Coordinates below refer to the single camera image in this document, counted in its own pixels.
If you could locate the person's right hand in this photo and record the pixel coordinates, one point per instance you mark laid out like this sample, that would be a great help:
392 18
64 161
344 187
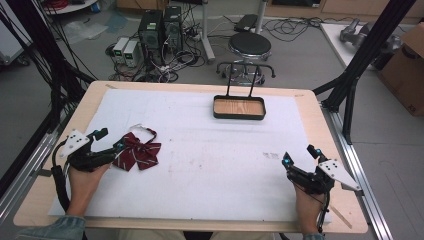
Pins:
308 206

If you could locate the black round stool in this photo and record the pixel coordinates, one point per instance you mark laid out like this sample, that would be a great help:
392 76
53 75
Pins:
250 45

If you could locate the black tray stand wooden base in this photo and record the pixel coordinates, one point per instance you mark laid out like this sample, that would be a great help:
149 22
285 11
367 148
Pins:
239 107

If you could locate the white table mat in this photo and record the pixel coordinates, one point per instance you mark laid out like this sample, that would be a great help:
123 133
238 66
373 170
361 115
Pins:
200 160

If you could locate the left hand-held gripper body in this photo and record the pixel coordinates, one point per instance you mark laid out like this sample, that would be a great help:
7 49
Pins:
80 156

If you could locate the black metal frame stand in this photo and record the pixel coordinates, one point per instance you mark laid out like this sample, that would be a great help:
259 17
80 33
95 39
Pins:
36 40
370 43

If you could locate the brown cardboard box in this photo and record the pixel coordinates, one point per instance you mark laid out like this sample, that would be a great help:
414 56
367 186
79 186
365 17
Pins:
405 76

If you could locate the white board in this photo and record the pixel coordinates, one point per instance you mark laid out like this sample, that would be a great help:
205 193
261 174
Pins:
336 43

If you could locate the flat black device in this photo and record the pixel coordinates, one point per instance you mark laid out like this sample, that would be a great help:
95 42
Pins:
246 22

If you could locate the black computer tower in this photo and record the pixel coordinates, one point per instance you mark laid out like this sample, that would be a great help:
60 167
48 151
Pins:
173 28
150 33

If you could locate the dark red striped bow tie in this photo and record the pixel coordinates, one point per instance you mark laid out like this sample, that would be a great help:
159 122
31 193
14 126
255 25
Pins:
138 153

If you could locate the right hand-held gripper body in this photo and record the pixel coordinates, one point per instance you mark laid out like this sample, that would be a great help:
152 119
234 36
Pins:
313 181

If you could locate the thin wooden strip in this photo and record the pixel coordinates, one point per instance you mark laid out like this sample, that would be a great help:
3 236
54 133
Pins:
340 216

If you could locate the white bench power supply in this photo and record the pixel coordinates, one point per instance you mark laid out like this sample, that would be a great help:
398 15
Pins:
131 53
120 48

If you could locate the person's left hand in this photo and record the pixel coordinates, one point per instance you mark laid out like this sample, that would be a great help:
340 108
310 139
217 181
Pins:
83 186

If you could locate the grey metal table leg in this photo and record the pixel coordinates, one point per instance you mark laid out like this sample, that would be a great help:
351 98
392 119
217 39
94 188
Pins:
207 36

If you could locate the aluminium rail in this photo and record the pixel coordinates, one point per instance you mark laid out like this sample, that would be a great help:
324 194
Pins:
363 186
23 180

